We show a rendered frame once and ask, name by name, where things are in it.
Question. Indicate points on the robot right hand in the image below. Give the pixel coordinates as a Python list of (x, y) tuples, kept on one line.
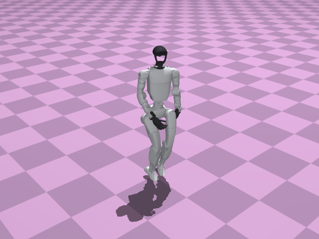
[(157, 122)]

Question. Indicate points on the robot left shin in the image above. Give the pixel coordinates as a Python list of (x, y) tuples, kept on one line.
[(164, 155)]

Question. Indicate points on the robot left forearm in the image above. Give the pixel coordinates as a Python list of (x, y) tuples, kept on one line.
[(177, 102)]

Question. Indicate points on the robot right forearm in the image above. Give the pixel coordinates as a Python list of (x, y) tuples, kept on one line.
[(145, 105)]

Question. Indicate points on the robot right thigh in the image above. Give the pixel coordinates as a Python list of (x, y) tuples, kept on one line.
[(152, 132)]

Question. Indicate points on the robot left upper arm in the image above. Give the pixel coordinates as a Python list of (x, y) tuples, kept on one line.
[(175, 81)]

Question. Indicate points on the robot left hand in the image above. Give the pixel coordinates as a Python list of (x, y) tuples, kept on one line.
[(177, 112)]

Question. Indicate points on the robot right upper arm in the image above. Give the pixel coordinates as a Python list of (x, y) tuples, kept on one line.
[(142, 76)]

